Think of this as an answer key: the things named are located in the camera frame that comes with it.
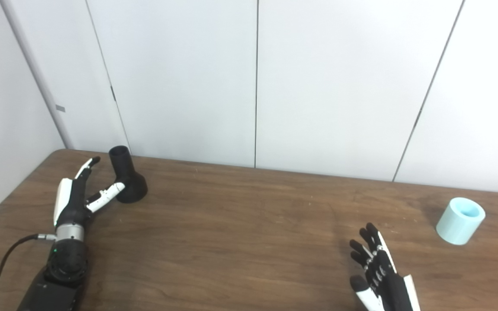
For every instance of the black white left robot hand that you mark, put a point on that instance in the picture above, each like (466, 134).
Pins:
(72, 203)

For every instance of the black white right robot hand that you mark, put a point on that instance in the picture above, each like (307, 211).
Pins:
(387, 280)

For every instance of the black flared nozzle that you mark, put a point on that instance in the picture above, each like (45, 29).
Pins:
(128, 181)

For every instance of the light blue cylinder cup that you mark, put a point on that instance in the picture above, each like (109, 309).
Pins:
(460, 222)

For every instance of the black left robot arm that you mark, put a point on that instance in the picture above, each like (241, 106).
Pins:
(63, 268)

